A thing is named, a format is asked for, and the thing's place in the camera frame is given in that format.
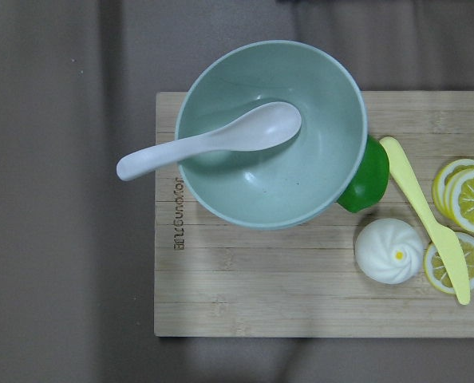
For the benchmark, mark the stacked green bowls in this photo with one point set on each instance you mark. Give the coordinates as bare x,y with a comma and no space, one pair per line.
295,181

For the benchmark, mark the white ceramic spoon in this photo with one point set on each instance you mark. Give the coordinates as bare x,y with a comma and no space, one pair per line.
261,128

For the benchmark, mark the lemon slice under knife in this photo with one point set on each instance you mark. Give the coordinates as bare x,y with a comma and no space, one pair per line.
435,270

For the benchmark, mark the yellow plastic knife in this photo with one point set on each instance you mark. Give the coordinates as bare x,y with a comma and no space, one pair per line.
444,239

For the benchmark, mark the white steamed bun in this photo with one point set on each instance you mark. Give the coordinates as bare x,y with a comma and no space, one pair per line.
389,251

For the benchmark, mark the green lime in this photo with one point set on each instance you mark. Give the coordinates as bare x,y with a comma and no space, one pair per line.
370,181

